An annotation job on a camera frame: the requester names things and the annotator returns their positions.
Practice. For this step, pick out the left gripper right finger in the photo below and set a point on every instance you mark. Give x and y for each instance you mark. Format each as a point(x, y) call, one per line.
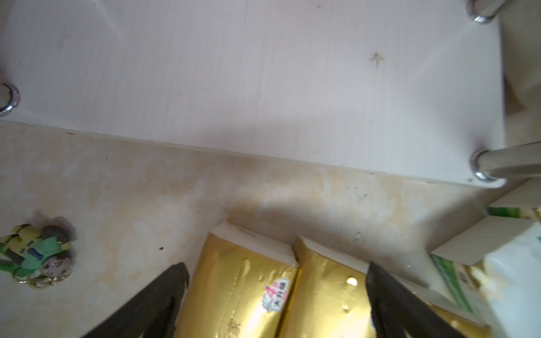
point(396, 312)

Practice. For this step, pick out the white tissue pack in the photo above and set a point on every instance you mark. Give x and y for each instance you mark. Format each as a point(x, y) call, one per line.
point(492, 270)
point(522, 203)

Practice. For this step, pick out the green figure keychain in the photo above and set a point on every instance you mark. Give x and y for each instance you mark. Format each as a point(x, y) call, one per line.
point(37, 257)

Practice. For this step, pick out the white two-tier shelf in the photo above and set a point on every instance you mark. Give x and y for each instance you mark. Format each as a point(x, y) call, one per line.
point(407, 88)

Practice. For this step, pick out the gold tissue pack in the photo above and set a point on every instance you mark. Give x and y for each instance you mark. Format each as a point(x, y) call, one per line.
point(466, 323)
point(240, 285)
point(329, 297)

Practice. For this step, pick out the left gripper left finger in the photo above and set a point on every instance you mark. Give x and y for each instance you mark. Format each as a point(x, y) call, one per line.
point(153, 311)

